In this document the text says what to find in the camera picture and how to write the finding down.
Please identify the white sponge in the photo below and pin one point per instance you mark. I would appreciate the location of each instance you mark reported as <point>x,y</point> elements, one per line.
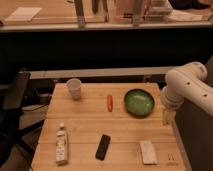
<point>148,153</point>

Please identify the white paper sheet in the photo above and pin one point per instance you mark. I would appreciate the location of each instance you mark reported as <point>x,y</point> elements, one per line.
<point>23,14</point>

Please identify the black eraser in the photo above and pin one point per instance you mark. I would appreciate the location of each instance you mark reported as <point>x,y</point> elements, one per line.
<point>103,147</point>

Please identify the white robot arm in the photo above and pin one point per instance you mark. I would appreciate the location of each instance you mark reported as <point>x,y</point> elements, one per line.
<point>186,82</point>

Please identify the small white bottle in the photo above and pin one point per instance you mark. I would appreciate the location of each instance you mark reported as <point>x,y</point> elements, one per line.
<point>61,151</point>

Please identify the white paper cup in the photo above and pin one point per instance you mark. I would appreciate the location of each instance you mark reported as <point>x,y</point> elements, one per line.
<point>74,88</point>

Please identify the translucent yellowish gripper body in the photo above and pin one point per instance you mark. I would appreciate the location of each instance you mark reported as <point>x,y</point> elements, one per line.
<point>168,116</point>

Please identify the orange carrot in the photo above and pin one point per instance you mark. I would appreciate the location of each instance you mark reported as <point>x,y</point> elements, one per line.
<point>110,103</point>

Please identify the black office chair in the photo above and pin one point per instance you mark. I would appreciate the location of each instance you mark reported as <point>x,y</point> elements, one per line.
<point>10,113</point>

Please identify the green bowl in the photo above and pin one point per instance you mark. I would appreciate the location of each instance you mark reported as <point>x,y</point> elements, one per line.
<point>139,102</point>

